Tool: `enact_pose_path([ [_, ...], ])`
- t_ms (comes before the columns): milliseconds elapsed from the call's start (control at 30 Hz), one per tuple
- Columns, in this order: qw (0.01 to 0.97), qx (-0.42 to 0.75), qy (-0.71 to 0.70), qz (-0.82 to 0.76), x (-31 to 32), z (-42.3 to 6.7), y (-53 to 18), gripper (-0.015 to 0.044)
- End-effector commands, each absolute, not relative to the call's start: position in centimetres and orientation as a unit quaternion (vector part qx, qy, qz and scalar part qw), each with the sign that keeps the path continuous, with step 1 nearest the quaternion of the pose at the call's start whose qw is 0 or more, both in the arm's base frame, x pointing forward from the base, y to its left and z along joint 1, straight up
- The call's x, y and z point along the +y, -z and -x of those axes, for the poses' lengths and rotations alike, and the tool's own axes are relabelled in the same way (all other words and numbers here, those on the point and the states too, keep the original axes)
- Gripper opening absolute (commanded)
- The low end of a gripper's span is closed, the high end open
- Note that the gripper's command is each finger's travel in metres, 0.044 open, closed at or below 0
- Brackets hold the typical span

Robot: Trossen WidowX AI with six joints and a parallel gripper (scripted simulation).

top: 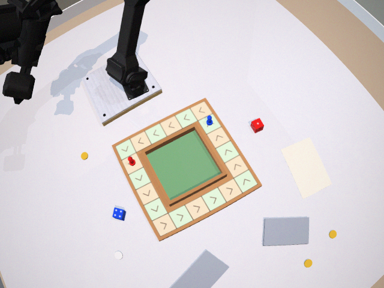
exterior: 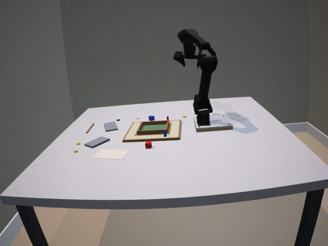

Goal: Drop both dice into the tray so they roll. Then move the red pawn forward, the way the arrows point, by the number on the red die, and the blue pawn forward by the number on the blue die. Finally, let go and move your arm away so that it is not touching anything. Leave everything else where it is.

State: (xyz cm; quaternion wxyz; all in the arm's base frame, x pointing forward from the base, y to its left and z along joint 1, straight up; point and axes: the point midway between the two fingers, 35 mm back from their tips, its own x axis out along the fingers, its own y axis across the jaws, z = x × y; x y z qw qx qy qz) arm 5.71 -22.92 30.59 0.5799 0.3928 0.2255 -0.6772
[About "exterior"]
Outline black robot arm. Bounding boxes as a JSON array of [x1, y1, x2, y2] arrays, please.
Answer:
[[178, 29, 218, 126]]

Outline red die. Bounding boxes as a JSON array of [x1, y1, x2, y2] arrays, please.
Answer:
[[145, 142, 152, 149]]

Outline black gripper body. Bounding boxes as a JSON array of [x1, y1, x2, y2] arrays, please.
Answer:
[[173, 48, 199, 62]]

